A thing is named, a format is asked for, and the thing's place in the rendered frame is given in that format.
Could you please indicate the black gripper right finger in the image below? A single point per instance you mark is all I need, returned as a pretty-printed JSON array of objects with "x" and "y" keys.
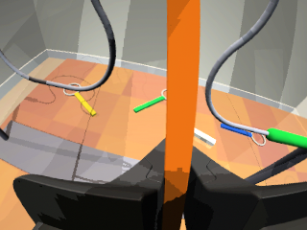
[{"x": 217, "y": 199}]

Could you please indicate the white loop with green handle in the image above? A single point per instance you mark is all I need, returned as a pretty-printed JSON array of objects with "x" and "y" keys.
[{"x": 147, "y": 105}]

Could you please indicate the orange long handle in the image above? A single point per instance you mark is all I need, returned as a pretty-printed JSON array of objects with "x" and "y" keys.
[{"x": 182, "y": 78}]

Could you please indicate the yellow handle with grey loop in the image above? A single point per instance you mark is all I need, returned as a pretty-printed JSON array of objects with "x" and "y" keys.
[{"x": 82, "y": 101}]

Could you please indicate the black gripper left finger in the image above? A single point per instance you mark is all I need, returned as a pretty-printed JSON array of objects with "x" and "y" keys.
[{"x": 132, "y": 201}]

